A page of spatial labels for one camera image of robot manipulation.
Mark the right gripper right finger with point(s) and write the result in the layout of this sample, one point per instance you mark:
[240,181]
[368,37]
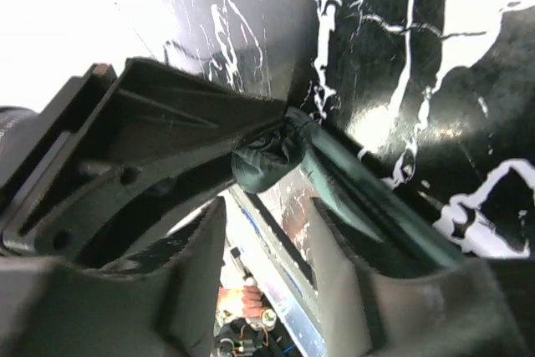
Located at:
[375,301]

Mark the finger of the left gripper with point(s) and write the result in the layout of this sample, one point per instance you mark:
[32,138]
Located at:
[156,110]

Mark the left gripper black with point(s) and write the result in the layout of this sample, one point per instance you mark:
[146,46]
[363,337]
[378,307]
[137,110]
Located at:
[64,193]

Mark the dark green fern tie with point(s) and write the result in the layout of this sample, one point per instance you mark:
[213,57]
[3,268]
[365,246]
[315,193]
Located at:
[360,199]

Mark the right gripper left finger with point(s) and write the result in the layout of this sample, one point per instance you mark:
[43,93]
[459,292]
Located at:
[161,301]

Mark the black marble pattern mat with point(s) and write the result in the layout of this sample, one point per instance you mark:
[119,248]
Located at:
[438,95]

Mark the aluminium rail frame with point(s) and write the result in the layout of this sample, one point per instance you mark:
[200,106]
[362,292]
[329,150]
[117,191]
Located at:
[257,251]

